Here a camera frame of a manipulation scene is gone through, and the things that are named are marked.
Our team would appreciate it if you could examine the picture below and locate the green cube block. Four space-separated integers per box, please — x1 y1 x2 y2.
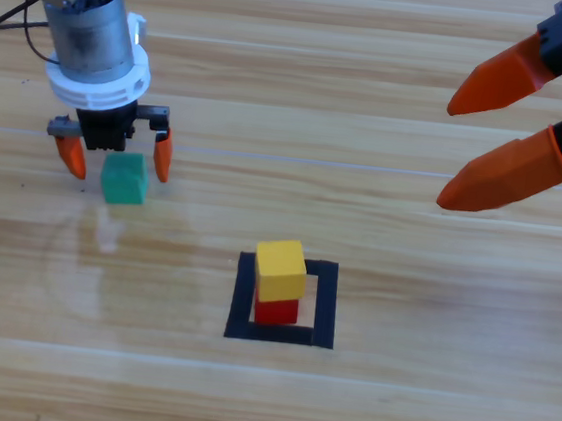
98 150 153 207

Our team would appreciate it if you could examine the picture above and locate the yellow cube block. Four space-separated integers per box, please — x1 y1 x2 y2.
249 235 312 308

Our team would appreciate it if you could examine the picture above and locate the red cube block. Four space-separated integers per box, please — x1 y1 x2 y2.
251 287 302 329

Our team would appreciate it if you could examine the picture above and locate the black tape square outline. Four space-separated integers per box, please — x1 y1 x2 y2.
222 250 344 352

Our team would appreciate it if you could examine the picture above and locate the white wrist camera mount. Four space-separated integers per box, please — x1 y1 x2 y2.
40 3 160 118

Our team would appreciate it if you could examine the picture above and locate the black camera cable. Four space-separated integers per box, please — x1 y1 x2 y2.
0 0 63 65

